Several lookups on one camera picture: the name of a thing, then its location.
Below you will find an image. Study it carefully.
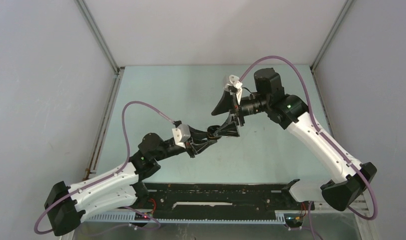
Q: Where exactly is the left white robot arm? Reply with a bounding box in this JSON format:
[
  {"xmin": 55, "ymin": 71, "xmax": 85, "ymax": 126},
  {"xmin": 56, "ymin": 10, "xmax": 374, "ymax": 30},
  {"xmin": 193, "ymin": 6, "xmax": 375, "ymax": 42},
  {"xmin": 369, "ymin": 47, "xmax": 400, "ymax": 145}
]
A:
[{"xmin": 44, "ymin": 123, "xmax": 221, "ymax": 237}]

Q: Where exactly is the black earbud charging case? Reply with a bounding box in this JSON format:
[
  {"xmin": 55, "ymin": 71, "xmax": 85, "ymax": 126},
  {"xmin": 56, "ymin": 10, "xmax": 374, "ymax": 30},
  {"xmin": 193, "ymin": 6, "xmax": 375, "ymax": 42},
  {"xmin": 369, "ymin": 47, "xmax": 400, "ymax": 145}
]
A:
[{"xmin": 207, "ymin": 125, "xmax": 220, "ymax": 137}]

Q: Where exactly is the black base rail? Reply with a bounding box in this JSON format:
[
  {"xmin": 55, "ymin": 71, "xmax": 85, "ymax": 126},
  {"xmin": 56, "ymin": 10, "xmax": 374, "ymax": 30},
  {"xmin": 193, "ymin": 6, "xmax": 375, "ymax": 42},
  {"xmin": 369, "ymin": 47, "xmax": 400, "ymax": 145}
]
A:
[{"xmin": 130, "ymin": 182, "xmax": 315, "ymax": 222}]

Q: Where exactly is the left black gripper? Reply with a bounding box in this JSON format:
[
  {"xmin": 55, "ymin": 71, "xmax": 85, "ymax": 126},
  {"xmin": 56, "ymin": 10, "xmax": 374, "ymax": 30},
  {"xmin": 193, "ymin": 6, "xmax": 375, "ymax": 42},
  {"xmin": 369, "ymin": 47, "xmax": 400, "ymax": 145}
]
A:
[{"xmin": 153, "ymin": 124, "xmax": 216, "ymax": 161}]

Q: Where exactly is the white slotted cable duct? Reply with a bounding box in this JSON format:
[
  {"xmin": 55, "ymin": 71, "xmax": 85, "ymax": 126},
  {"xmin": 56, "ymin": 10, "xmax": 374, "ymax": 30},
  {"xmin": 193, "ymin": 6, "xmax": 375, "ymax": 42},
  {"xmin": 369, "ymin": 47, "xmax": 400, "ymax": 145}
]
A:
[{"xmin": 80, "ymin": 211, "xmax": 286, "ymax": 225}]

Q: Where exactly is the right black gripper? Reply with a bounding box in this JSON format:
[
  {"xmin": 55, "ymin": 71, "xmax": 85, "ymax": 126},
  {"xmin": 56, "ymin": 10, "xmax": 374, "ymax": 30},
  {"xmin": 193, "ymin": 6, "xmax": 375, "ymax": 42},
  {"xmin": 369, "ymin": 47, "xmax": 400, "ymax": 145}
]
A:
[{"xmin": 211, "ymin": 90, "xmax": 269, "ymax": 138}]

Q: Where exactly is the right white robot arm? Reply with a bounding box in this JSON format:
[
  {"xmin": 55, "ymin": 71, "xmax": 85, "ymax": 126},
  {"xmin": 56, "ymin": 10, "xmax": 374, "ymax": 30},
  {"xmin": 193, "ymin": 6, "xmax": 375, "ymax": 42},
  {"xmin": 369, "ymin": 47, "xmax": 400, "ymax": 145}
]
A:
[{"xmin": 209, "ymin": 68, "xmax": 377, "ymax": 212}]

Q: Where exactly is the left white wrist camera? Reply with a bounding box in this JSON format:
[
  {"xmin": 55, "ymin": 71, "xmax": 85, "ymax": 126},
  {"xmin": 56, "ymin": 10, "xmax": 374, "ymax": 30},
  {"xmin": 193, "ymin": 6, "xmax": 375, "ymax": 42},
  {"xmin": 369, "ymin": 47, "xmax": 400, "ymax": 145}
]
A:
[{"xmin": 172, "ymin": 124, "xmax": 191, "ymax": 149}]

